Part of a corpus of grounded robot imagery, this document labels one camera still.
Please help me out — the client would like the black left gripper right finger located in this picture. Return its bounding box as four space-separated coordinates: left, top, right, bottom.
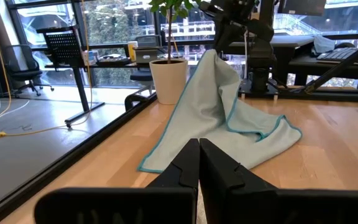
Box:
199 138 358 224

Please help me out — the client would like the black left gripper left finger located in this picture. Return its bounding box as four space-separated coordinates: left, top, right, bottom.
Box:
34 138 201 224

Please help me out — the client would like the light blue microfiber towel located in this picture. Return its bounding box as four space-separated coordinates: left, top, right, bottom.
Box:
137 49 303 174

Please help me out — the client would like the white plant pot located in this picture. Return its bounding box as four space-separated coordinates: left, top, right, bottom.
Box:
149 58 189 106

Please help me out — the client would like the yellow canister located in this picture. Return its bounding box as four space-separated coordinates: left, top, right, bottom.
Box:
127 40 139 62

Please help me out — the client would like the white small carton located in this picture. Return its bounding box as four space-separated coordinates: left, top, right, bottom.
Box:
82 49 99 66

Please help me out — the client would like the black side desk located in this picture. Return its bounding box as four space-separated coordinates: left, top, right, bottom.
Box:
228 33 358 91

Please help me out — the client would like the green leafy potted plant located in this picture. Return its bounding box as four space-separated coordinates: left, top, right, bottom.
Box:
149 0 202 65

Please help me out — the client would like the black standing desk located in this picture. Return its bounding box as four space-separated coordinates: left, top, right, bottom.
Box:
35 24 106 129

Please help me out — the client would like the light blue cloth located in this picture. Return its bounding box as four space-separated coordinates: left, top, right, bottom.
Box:
310 34 336 56

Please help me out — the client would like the black keyboard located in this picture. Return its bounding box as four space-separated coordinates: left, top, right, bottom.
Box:
316 47 358 67

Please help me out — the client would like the black office chair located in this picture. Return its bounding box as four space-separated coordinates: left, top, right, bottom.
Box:
4 44 55 98

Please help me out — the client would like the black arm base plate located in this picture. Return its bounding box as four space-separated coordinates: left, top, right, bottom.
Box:
237 79 291 98

